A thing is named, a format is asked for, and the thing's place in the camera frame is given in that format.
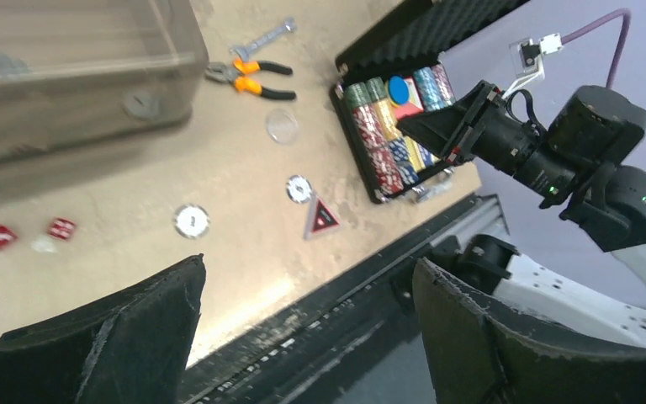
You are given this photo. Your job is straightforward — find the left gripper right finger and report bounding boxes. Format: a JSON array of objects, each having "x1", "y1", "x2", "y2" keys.
[{"x1": 412, "y1": 258, "x2": 646, "y2": 403}]

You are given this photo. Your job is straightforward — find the translucent brown storage box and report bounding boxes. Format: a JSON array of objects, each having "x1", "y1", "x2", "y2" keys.
[{"x1": 0, "y1": 1, "x2": 209, "y2": 162}]

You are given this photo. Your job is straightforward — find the red green chip row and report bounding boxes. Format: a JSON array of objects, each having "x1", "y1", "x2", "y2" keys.
[{"x1": 344, "y1": 83, "x2": 404, "y2": 195}]

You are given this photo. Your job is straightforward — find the blue round button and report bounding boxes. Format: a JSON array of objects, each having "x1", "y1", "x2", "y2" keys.
[{"x1": 386, "y1": 76, "x2": 410, "y2": 106}]

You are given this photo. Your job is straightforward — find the black metal table frame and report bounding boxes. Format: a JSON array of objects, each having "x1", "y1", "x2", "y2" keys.
[{"x1": 179, "y1": 195, "x2": 508, "y2": 403}]

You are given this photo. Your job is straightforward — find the red triangle dealer marker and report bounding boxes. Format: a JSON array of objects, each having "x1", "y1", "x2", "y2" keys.
[{"x1": 303, "y1": 193, "x2": 342, "y2": 240}]

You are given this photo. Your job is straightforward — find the white poker chip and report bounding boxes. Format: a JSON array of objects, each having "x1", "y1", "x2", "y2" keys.
[
  {"x1": 286, "y1": 175, "x2": 313, "y2": 204},
  {"x1": 172, "y1": 204, "x2": 210, "y2": 239}
]

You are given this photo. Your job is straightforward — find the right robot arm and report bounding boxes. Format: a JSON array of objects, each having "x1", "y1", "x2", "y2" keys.
[{"x1": 397, "y1": 81, "x2": 646, "y2": 348}]

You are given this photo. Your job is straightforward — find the orange black pliers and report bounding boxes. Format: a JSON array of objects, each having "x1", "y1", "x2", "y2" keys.
[{"x1": 204, "y1": 59, "x2": 297, "y2": 101}]

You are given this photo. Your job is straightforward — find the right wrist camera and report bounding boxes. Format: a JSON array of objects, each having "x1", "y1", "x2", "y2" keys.
[{"x1": 502, "y1": 33, "x2": 564, "y2": 99}]

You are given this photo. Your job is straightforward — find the white poker chip right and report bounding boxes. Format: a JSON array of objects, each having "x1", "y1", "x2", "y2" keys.
[{"x1": 286, "y1": 175, "x2": 313, "y2": 204}]

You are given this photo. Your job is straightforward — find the yellow green chip row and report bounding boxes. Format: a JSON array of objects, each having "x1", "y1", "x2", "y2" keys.
[{"x1": 365, "y1": 76, "x2": 430, "y2": 185}]

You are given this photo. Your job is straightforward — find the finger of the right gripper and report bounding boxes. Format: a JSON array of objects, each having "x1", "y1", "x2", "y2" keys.
[{"x1": 396, "y1": 83, "x2": 488, "y2": 162}]

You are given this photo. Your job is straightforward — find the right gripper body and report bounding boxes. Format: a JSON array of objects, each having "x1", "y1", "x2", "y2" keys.
[{"x1": 456, "y1": 80, "x2": 530, "y2": 167}]

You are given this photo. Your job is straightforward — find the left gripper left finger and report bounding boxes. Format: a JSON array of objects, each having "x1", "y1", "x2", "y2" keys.
[{"x1": 0, "y1": 255, "x2": 206, "y2": 403}]

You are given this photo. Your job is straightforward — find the black poker case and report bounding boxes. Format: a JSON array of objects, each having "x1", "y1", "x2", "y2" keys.
[{"x1": 330, "y1": 0, "x2": 524, "y2": 205}]

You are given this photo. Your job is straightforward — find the clear round disc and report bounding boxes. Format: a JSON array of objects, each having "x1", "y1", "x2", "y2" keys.
[{"x1": 265, "y1": 109, "x2": 299, "y2": 145}]

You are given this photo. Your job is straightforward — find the light blue chip row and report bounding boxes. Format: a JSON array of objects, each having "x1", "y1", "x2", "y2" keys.
[{"x1": 413, "y1": 67, "x2": 446, "y2": 111}]

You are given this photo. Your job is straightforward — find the purple chip row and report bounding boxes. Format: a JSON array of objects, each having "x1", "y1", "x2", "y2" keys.
[{"x1": 432, "y1": 63, "x2": 456, "y2": 106}]

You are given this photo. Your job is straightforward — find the white poker chip left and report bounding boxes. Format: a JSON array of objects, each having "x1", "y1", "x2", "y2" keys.
[{"x1": 172, "y1": 204, "x2": 210, "y2": 239}]

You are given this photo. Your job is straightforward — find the silver wrench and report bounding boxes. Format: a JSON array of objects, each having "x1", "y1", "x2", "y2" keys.
[{"x1": 230, "y1": 17, "x2": 297, "y2": 61}]

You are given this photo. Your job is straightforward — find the red card deck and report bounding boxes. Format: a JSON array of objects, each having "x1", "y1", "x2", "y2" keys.
[{"x1": 394, "y1": 77, "x2": 424, "y2": 120}]

